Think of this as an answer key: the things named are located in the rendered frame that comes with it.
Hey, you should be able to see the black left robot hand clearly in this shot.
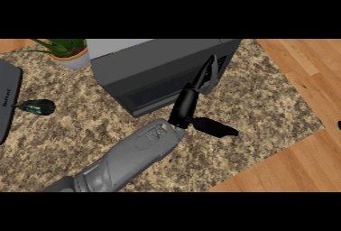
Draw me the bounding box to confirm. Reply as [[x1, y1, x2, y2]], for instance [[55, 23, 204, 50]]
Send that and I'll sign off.
[[167, 54, 240, 139]]

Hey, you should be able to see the dark grey microwave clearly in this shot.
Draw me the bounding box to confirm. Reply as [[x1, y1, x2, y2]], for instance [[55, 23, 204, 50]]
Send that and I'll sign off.
[[86, 39, 244, 119]]

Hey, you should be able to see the dark grey flat appliance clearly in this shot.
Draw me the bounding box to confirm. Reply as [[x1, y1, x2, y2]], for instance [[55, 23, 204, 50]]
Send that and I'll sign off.
[[0, 58, 24, 145]]

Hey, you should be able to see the dark green bottle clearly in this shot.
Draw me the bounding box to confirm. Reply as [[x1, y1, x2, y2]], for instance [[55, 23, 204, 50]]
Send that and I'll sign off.
[[11, 98, 58, 116]]

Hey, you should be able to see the green plant in white pot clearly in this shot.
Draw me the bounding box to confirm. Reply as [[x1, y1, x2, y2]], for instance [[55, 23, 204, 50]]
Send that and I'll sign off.
[[20, 39, 92, 70]]

